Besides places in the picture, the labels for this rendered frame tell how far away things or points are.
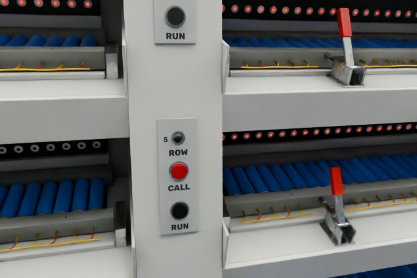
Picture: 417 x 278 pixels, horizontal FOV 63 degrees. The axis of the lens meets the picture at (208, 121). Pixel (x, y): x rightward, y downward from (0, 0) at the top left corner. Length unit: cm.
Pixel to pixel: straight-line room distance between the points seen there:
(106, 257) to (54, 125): 16
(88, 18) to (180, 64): 21
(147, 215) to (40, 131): 13
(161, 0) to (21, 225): 29
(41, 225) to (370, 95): 41
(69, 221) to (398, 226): 42
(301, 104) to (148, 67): 17
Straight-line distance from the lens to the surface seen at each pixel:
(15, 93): 37
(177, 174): 35
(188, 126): 35
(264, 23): 55
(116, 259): 43
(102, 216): 44
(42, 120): 36
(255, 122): 38
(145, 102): 34
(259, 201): 47
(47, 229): 46
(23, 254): 45
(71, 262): 43
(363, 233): 51
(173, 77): 34
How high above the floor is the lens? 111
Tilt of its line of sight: 9 degrees down
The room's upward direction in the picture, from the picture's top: straight up
